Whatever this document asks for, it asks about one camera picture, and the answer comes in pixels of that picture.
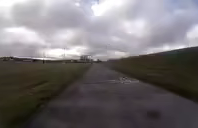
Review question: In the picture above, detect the grass field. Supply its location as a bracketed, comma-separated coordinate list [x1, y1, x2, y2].
[0, 60, 92, 128]

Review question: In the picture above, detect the grassy embankment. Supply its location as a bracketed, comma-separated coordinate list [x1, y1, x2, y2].
[103, 44, 198, 108]

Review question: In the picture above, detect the distant building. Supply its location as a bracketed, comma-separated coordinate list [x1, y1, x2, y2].
[79, 54, 93, 64]

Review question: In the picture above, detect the grey asphalt path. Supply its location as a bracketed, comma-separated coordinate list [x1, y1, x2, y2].
[21, 62, 198, 128]

